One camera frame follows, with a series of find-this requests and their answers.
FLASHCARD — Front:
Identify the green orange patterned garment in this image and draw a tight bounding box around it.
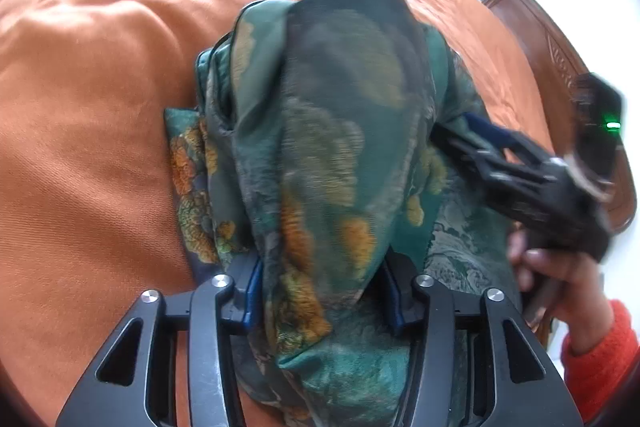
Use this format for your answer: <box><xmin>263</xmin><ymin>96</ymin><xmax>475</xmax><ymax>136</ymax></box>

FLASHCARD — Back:
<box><xmin>164</xmin><ymin>0</ymin><xmax>520</xmax><ymax>426</ymax></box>

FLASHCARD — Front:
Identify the red knit sleeve forearm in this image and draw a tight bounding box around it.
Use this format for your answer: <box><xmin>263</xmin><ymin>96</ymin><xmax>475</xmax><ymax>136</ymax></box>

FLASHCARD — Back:
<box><xmin>561</xmin><ymin>300</ymin><xmax>639</xmax><ymax>421</ymax></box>

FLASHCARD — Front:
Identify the person's right hand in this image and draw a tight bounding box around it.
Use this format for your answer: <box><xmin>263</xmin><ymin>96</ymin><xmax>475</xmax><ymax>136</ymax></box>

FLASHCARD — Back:
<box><xmin>506</xmin><ymin>230</ymin><xmax>614</xmax><ymax>355</ymax></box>

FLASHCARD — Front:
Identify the orange bed duvet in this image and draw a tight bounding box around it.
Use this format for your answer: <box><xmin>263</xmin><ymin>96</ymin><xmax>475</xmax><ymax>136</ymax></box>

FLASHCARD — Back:
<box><xmin>1</xmin><ymin>0</ymin><xmax>551</xmax><ymax>426</ymax></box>

